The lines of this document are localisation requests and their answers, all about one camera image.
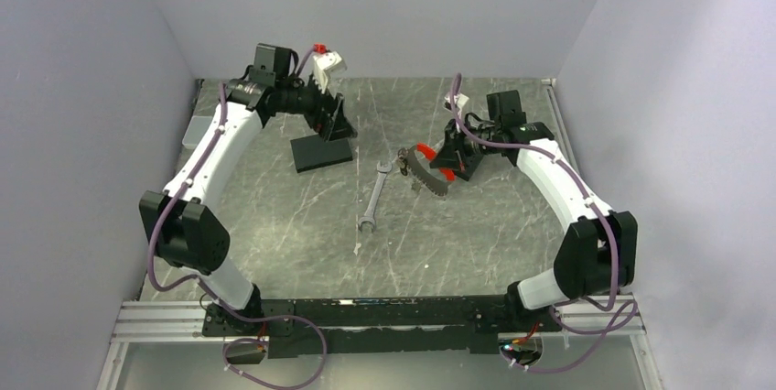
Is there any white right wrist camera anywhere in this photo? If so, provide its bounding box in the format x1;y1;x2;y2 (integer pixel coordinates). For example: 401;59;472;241
443;92;469;118

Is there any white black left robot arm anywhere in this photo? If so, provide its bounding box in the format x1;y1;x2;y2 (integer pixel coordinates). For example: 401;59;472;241
139;43;356;335

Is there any bunch of keys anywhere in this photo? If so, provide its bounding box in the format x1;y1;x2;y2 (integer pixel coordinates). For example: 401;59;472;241
396;147;422;193

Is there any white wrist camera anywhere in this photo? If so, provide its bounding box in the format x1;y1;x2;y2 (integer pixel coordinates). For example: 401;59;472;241
312;44;348;92
443;92;469;118

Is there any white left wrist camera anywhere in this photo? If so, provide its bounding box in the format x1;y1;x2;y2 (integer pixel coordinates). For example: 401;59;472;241
312;44;348;92

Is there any silver open-end wrench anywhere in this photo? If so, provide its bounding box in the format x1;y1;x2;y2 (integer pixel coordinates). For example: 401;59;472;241
357;162;393;232

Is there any aluminium frame rail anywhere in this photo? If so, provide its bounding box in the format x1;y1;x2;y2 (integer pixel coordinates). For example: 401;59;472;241
109;295;663;389

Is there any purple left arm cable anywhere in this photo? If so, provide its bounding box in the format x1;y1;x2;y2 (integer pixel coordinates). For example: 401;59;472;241
146;50;329;390

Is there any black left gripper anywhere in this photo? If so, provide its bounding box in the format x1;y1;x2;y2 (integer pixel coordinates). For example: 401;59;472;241
275;70;357;142

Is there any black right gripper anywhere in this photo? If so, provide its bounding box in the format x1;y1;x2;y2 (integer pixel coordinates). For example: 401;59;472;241
431;116;501;172

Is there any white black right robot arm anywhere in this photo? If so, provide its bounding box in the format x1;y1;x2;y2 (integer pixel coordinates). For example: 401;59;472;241
429;91;638;330

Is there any black flat box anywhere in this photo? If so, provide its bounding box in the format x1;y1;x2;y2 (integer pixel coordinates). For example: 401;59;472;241
290;135;353;173

